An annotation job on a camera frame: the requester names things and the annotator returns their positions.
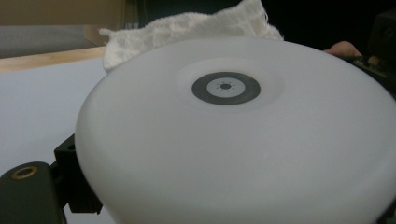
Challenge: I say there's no white waffle cloth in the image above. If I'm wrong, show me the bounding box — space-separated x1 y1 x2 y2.
99 0 284 73

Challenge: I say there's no white table sheet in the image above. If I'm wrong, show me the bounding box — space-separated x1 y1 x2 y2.
0 57 110 224

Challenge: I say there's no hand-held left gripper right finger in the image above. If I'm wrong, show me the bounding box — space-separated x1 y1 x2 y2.
376 202 396 224

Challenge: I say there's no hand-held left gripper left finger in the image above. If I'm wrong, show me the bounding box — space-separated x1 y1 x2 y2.
54 133 104 216

